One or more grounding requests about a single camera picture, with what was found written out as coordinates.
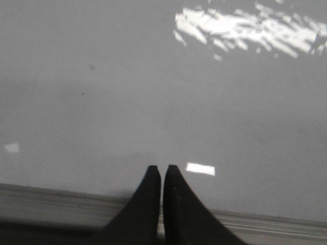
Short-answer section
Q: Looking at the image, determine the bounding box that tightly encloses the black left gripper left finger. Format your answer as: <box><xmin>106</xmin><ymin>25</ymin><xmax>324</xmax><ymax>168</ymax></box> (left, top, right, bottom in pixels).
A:
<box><xmin>84</xmin><ymin>165</ymin><xmax>161</xmax><ymax>244</ymax></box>

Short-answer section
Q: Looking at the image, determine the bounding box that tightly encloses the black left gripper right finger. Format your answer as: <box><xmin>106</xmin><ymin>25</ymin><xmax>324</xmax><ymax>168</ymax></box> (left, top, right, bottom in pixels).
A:
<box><xmin>163</xmin><ymin>165</ymin><xmax>246</xmax><ymax>245</ymax></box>

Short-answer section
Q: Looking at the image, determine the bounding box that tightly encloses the white whiteboard with aluminium frame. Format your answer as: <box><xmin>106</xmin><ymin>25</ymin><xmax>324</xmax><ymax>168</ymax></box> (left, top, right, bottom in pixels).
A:
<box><xmin>1</xmin><ymin>1</ymin><xmax>326</xmax><ymax>244</ymax></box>

